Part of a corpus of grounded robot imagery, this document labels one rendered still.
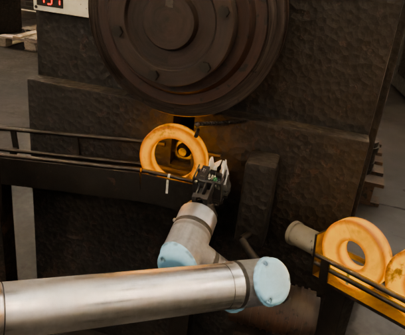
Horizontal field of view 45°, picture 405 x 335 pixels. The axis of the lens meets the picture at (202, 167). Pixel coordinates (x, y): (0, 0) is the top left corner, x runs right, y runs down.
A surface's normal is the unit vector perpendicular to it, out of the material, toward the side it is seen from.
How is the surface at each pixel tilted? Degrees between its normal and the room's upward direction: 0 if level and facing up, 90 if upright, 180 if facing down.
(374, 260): 90
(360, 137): 0
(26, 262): 0
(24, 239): 0
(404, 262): 90
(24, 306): 45
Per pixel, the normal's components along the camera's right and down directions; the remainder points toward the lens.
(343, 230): -0.77, 0.19
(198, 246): 0.60, -0.43
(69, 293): 0.42, -0.55
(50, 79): 0.10, -0.90
